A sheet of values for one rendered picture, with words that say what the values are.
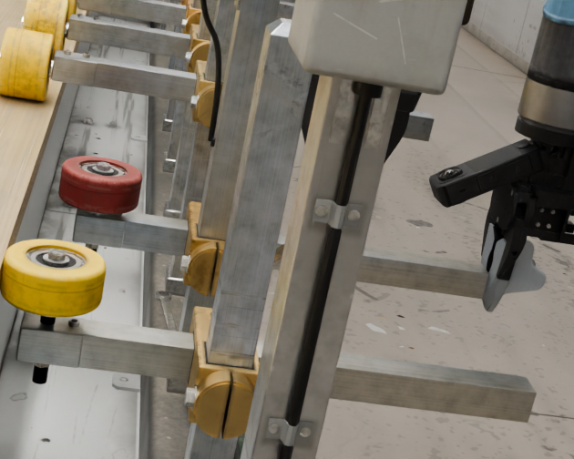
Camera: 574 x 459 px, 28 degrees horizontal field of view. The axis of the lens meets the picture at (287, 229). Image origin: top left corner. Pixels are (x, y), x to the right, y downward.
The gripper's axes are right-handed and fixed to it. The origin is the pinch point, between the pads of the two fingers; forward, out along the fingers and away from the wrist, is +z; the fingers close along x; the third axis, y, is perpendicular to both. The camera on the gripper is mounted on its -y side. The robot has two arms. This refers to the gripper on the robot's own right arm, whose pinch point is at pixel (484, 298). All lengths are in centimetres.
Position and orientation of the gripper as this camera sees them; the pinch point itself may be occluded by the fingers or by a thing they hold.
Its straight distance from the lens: 125.6
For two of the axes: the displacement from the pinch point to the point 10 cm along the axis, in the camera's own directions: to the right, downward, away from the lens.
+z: -1.9, 9.3, 3.2
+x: -1.0, -3.5, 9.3
